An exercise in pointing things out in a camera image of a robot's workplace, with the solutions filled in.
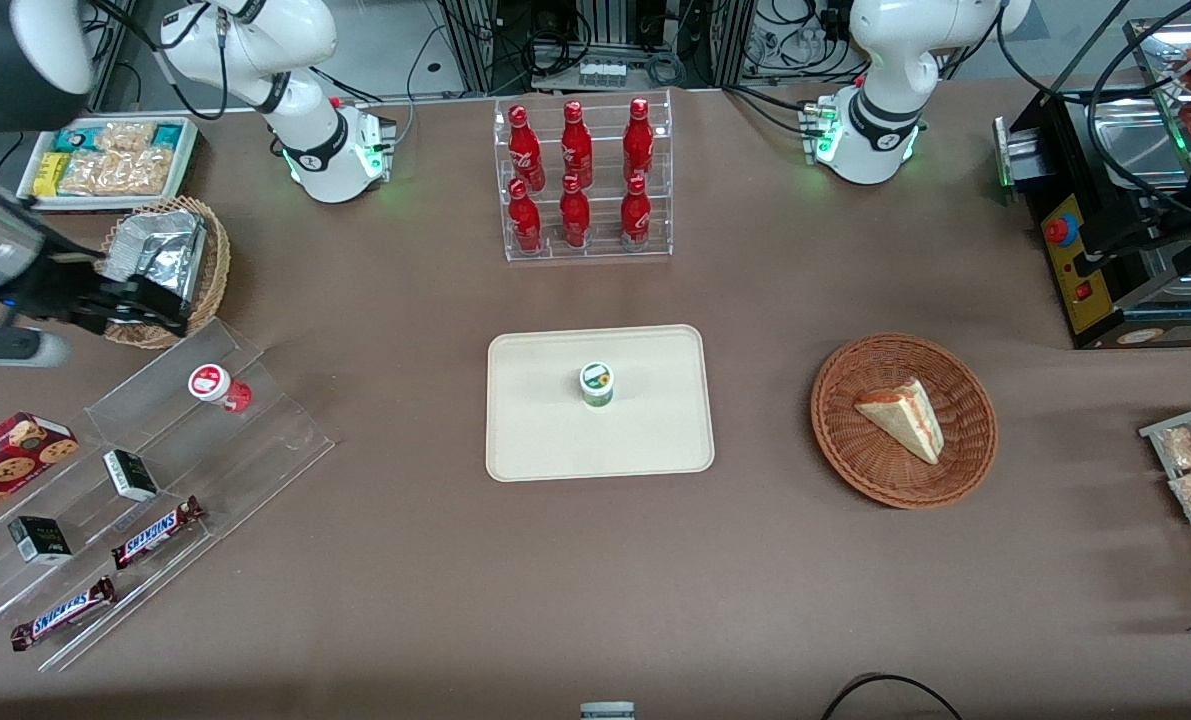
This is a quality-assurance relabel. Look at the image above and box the triangular cake slice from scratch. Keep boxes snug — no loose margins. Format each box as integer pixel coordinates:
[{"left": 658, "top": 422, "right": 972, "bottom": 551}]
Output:
[{"left": 853, "top": 377, "right": 946, "bottom": 466}]

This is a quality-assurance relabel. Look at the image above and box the yellow snack packet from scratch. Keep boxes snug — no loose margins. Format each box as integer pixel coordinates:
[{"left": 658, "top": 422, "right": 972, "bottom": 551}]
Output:
[{"left": 33, "top": 152, "right": 71, "bottom": 198}]

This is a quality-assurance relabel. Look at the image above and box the cream plastic tray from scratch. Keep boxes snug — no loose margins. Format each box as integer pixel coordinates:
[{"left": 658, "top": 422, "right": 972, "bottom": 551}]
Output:
[{"left": 486, "top": 324, "right": 716, "bottom": 484}]

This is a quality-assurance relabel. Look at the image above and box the white snack tray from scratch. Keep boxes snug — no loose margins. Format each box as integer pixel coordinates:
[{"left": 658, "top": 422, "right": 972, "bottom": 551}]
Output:
[{"left": 17, "top": 117, "right": 199, "bottom": 213}]

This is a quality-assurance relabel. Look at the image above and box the red tartan cookie box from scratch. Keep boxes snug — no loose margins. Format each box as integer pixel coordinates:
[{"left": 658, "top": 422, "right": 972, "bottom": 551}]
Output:
[{"left": 0, "top": 411, "right": 80, "bottom": 533}]

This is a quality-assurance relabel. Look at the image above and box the grey wire rack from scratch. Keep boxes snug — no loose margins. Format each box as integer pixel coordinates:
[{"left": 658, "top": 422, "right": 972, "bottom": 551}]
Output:
[{"left": 1139, "top": 398, "right": 1191, "bottom": 611}]

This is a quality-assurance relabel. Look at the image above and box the red gum jar white lid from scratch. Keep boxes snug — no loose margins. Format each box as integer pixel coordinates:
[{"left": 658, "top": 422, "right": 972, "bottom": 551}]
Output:
[{"left": 188, "top": 364, "right": 253, "bottom": 414}]

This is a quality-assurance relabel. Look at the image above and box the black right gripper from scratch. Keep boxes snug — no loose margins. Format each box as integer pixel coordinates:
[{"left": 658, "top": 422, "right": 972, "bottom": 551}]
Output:
[{"left": 0, "top": 250, "right": 194, "bottom": 338}]

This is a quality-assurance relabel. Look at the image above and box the black machine yellow panel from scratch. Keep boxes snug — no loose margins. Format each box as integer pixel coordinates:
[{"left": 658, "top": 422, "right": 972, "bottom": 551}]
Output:
[{"left": 992, "top": 15, "right": 1191, "bottom": 351}]

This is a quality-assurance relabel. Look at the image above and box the Snickers chocolate bar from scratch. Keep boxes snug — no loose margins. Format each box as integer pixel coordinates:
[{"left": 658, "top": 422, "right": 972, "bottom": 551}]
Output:
[
  {"left": 10, "top": 576, "right": 117, "bottom": 652},
  {"left": 111, "top": 496, "right": 206, "bottom": 570}
]

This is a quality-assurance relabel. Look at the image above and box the black cable loop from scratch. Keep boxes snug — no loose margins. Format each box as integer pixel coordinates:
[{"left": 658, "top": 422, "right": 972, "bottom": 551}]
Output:
[{"left": 820, "top": 673, "right": 966, "bottom": 720}]

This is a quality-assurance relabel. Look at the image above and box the stack of foil trays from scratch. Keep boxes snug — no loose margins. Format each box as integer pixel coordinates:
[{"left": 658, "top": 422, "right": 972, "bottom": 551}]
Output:
[{"left": 105, "top": 208, "right": 208, "bottom": 313}]

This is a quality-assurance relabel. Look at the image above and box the small black carton box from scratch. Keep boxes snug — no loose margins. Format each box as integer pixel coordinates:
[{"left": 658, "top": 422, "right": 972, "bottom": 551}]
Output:
[
  {"left": 7, "top": 515, "right": 73, "bottom": 566},
  {"left": 103, "top": 449, "right": 161, "bottom": 503}
]

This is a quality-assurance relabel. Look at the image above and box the clear acrylic stepped shelf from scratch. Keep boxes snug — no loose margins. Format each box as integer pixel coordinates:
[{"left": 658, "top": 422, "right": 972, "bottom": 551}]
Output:
[{"left": 0, "top": 318, "right": 337, "bottom": 673}]

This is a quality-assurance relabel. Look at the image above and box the green gum jar white lid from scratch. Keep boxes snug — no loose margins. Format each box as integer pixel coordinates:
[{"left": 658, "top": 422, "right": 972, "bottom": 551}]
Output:
[{"left": 579, "top": 360, "right": 616, "bottom": 410}]

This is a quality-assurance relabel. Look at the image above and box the clear acrylic bottle rack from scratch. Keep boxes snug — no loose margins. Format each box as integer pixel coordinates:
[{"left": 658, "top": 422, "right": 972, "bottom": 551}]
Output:
[{"left": 493, "top": 88, "right": 675, "bottom": 263}]

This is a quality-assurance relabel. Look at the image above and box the round brown wicker basket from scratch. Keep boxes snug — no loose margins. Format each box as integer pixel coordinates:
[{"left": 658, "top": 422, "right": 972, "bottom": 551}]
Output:
[{"left": 810, "top": 333, "right": 999, "bottom": 511}]

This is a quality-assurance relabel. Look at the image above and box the red cola bottle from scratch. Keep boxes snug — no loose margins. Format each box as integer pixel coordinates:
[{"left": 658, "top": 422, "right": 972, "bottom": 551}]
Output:
[
  {"left": 508, "top": 104, "right": 544, "bottom": 191},
  {"left": 560, "top": 174, "right": 592, "bottom": 249},
  {"left": 623, "top": 97, "right": 655, "bottom": 183},
  {"left": 508, "top": 178, "right": 543, "bottom": 254},
  {"left": 620, "top": 174, "right": 652, "bottom": 247},
  {"left": 561, "top": 100, "right": 594, "bottom": 189}
]

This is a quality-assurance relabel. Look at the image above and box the clear bag of crackers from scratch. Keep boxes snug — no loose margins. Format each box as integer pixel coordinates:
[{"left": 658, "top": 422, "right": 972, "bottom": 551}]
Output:
[
  {"left": 95, "top": 121, "right": 156, "bottom": 153},
  {"left": 60, "top": 150, "right": 171, "bottom": 196}
]

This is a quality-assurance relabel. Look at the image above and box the light wicker basket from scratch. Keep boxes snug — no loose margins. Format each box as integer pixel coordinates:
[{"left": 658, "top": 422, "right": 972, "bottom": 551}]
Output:
[{"left": 102, "top": 195, "right": 232, "bottom": 350}]

